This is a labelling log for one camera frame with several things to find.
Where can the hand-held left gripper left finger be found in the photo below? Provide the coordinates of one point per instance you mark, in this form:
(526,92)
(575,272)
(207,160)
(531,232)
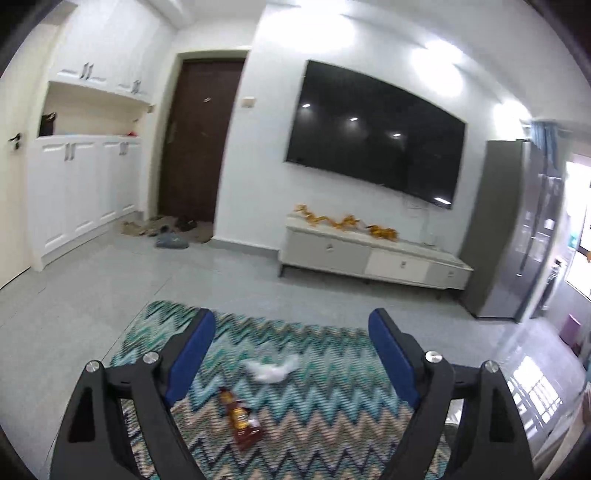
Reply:
(189,360)

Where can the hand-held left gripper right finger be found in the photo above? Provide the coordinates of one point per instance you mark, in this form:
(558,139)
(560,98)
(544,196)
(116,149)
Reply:
(395,360)

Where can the brown snack wrapper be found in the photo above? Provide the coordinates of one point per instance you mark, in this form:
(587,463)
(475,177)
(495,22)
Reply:
(240,417)

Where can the white tissue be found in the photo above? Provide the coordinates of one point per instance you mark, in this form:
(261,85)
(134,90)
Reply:
(272,369)

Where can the teal zigzag rug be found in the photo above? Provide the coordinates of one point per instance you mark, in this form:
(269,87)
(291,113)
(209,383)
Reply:
(314,415)

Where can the white television cabinet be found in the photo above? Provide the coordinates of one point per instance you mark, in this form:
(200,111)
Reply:
(341,256)

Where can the pile of shoes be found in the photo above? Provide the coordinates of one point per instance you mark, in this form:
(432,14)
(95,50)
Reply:
(171,230)

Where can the gold tinsel garland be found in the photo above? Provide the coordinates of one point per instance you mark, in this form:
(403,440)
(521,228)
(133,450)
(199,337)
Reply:
(346,222)

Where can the grey refrigerator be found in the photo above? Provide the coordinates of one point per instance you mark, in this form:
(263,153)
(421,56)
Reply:
(503,230)

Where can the purple stool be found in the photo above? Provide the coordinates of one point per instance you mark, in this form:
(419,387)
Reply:
(571,332)

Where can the white built-in shoe cabinet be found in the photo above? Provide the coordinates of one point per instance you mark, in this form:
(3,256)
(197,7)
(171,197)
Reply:
(83,198)

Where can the dark brown door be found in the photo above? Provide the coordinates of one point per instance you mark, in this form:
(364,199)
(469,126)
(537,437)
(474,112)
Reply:
(198,147)

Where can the large window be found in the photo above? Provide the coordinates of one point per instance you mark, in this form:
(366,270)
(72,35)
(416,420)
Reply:
(579,230)

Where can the white door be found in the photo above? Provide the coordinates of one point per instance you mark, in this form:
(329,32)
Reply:
(18,207)

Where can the blue curtain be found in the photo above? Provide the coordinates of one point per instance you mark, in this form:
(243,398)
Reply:
(549,143)

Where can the dark bag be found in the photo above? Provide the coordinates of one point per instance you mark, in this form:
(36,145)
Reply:
(47,124)

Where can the green wall sign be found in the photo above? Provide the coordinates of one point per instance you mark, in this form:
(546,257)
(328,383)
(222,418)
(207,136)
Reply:
(572,240)

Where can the black wall television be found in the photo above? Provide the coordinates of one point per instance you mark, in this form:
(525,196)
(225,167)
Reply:
(374,134)

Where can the beige light switch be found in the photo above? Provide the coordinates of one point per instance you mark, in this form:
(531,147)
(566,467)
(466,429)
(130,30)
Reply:
(248,102)

